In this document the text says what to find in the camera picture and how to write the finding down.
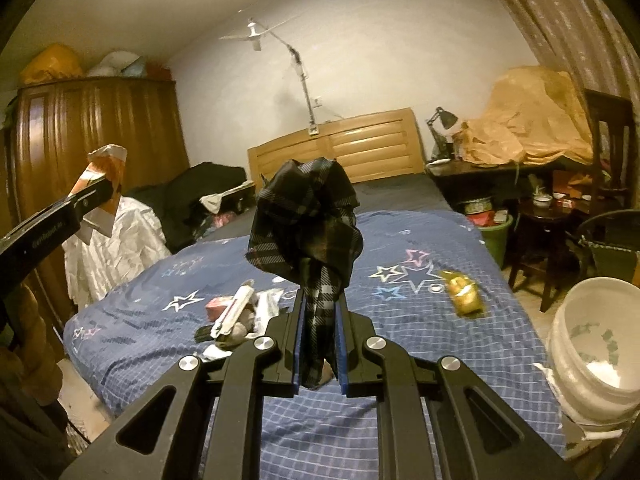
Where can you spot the white plastic bag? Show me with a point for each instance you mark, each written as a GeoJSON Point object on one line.
{"type": "Point", "coordinates": [112, 64]}

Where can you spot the white crumpled blanket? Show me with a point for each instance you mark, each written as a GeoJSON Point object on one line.
{"type": "Point", "coordinates": [130, 245]}

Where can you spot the black clothing pile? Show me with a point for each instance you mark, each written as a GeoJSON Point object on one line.
{"type": "Point", "coordinates": [200, 185]}

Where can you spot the green plastic bin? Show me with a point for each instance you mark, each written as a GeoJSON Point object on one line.
{"type": "Point", "coordinates": [497, 245]}

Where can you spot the gold foil packet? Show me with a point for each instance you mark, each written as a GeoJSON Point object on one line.
{"type": "Point", "coordinates": [462, 292]}

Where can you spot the dark wooden desk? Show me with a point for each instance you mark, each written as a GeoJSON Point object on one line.
{"type": "Point", "coordinates": [475, 175]}

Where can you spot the round metal tin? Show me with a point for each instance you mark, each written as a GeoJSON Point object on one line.
{"type": "Point", "coordinates": [477, 207]}

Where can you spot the pink packet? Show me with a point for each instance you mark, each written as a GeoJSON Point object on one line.
{"type": "Point", "coordinates": [217, 309]}

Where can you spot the patterned curtain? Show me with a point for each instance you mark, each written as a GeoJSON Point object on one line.
{"type": "Point", "coordinates": [565, 20]}

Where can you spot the pink cloth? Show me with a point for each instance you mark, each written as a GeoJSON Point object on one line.
{"type": "Point", "coordinates": [224, 220]}

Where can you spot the white plastic bucket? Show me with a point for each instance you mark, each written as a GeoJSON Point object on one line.
{"type": "Point", "coordinates": [595, 340]}

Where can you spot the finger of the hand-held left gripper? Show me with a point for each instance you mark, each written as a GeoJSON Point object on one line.
{"type": "Point", "coordinates": [90, 196]}

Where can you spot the clear plastic wrapper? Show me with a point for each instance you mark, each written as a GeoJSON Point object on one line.
{"type": "Point", "coordinates": [267, 307]}

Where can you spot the dark round side table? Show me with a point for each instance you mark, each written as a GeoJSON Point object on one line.
{"type": "Point", "coordinates": [542, 230]}

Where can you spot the white ceiling fan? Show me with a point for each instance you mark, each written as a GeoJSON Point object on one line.
{"type": "Point", "coordinates": [255, 32]}

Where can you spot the wooden headboard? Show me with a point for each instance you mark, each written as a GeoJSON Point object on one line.
{"type": "Point", "coordinates": [370, 145]}

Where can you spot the black desk lamp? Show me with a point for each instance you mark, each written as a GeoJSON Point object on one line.
{"type": "Point", "coordinates": [445, 117]}

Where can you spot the dark plaid cloth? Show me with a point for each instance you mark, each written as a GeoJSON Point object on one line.
{"type": "Point", "coordinates": [305, 210]}

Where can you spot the jointed metal holder arm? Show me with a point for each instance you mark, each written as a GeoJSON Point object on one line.
{"type": "Point", "coordinates": [306, 95]}

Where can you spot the brown wooden wardrobe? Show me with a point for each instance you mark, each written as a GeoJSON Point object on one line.
{"type": "Point", "coordinates": [100, 125]}

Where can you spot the white bowl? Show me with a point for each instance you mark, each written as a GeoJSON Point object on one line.
{"type": "Point", "coordinates": [541, 201]}

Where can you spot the orange plastic bag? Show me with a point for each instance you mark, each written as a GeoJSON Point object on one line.
{"type": "Point", "coordinates": [50, 65]}

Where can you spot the small red box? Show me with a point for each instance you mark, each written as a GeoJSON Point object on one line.
{"type": "Point", "coordinates": [564, 204]}

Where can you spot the crumpled beige paper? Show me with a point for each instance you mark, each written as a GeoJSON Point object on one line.
{"type": "Point", "coordinates": [232, 335]}

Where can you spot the dark green woven chair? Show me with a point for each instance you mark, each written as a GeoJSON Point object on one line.
{"type": "Point", "coordinates": [615, 245]}

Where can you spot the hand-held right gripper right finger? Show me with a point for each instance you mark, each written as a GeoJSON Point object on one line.
{"type": "Point", "coordinates": [343, 355]}

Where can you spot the white plastic hanger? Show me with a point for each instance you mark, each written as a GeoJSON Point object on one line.
{"type": "Point", "coordinates": [220, 199]}

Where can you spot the person's left forearm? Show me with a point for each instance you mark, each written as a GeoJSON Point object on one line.
{"type": "Point", "coordinates": [30, 330]}

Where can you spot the blue star-print blanket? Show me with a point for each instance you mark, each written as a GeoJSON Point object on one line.
{"type": "Point", "coordinates": [450, 360]}

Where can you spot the red items on wardrobe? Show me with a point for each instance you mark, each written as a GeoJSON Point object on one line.
{"type": "Point", "coordinates": [160, 72]}

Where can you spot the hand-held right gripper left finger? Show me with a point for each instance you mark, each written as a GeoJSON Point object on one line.
{"type": "Point", "coordinates": [289, 350]}

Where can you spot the dark wooden chair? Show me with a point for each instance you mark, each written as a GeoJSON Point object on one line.
{"type": "Point", "coordinates": [607, 125]}

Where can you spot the dark grey bed sheet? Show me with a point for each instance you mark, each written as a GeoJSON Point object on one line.
{"type": "Point", "coordinates": [400, 195]}

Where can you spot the tan cloth pile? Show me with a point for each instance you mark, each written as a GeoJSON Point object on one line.
{"type": "Point", "coordinates": [530, 115]}

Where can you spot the orange white packet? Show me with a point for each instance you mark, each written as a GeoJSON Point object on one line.
{"type": "Point", "coordinates": [107, 160]}

